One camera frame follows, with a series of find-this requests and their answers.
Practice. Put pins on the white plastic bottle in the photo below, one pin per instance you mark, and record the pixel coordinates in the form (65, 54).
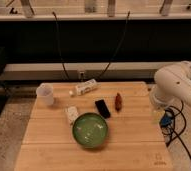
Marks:
(84, 87)

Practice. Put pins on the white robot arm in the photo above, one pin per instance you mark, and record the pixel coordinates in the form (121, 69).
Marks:
(172, 81)

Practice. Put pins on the green ceramic bowl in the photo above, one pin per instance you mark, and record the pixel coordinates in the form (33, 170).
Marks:
(90, 130)

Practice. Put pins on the black rectangular block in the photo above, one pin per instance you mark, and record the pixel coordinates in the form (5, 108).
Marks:
(102, 108)

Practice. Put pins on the small white box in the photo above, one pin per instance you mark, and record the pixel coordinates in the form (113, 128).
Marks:
(72, 114)

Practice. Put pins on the translucent plastic cup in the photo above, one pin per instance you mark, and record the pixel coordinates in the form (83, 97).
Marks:
(45, 94)

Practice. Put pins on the blue device on floor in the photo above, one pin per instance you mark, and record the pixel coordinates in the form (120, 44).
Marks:
(166, 119)

